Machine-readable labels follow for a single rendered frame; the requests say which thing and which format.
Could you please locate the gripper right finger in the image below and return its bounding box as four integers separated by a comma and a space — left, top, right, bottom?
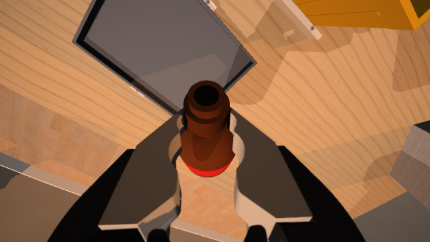
227, 108, 366, 242

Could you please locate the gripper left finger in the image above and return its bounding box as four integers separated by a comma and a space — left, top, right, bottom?
47, 109, 187, 242

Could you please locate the brown glass bottle with red label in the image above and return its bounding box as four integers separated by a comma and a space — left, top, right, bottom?
179, 81, 235, 177

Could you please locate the yellow bottle crate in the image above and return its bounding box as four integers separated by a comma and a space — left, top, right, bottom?
292, 0, 430, 30

